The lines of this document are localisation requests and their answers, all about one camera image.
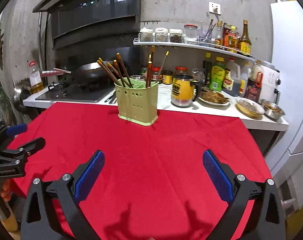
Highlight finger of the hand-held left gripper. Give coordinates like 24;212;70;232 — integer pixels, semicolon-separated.
0;137;45;157
0;123;27;143

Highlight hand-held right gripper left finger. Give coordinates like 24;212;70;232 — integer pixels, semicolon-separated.
20;150;105;240

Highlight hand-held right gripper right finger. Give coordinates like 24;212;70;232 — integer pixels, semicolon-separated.
203;149;286;240

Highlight green plastic utensil holder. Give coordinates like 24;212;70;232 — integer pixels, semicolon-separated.
114;79;159;126

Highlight set of wooden chopsticks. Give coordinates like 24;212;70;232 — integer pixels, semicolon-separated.
96;45;170;88

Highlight clear cup with utensils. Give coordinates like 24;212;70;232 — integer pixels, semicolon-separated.
199;19;216;46

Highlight person's left hand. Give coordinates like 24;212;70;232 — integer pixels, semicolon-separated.
0;181;12;203

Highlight oil bottle red cap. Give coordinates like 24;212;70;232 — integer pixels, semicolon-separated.
28;60;45;93

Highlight red tablecloth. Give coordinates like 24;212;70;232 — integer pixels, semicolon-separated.
6;101;272;240

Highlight yellow bowl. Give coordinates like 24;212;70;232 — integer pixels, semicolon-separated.
235;97;266;118

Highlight plate of food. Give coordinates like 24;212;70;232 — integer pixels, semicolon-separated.
199;86;232;106

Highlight black gas stove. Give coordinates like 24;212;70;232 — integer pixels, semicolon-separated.
35;82;115;103

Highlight dark metal sticks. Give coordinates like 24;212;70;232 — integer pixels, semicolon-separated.
104;90;117;105

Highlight hanging dried herbs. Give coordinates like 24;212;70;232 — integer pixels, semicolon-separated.
0;27;5;70

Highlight steel bowl with food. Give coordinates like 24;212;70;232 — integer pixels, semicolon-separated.
260;99;286;120

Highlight yellow steel mug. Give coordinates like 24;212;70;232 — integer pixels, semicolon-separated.
171;74;202;108

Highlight metal pipe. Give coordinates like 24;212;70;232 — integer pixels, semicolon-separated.
38;12;48;73

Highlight yellow object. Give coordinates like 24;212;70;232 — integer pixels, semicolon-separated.
289;197;303;230

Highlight large jug dark liquid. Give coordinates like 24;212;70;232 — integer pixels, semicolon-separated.
222;58;241;97

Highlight steel wok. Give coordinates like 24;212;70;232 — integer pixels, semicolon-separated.
41;60;117;85

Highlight green plastic bottle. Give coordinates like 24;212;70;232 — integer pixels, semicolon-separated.
209;56;226;92

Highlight white plastic jug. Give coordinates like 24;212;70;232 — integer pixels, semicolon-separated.
239;62;252;97

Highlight dark bottle yellow cap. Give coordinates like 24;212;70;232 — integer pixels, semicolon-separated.
204;52;213;85

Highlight yellow label jar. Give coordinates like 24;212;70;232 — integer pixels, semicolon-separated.
162;70;173;84

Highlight white kitchen appliance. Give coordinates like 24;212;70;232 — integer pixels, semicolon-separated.
263;61;281;104

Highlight dark sauce jar red lid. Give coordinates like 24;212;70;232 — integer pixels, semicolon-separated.
151;67;162;82

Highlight white refrigerator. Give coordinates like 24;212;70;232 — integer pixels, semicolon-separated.
264;1;303;178

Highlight tall dark brown bottle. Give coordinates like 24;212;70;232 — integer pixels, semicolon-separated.
238;19;252;55

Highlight yellow oil bottle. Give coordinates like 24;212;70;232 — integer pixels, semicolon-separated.
228;26;239;53

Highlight black range hood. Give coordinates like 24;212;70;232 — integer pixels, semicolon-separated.
33;0;143;49

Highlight clear bottle yellow label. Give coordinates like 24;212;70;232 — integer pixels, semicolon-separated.
214;20;224;47

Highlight red seasoning packet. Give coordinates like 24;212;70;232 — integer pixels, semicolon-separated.
223;24;238;49

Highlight empty glass jar red lid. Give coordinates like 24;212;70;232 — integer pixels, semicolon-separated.
184;24;198;43

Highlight white lid spice jar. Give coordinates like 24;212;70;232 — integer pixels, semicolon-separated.
170;28;184;43
155;27;169;42
139;27;154;42

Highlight bottle with red handle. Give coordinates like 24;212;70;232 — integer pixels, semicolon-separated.
244;60;264;103

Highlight white wall shelf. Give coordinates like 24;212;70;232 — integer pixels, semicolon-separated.
133;39;254;60

